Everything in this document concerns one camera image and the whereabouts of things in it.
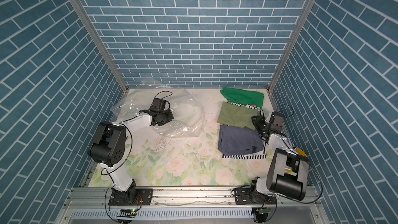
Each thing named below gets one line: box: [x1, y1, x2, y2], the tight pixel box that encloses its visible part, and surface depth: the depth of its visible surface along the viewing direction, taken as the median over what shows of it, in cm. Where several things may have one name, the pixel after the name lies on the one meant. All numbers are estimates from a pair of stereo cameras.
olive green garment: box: [217, 101, 259, 130], surface depth 99 cm
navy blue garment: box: [217, 124, 264, 154], surface depth 88 cm
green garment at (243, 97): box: [219, 87, 265, 109], surface depth 117 cm
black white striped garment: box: [226, 101, 264, 112], surface depth 107 cm
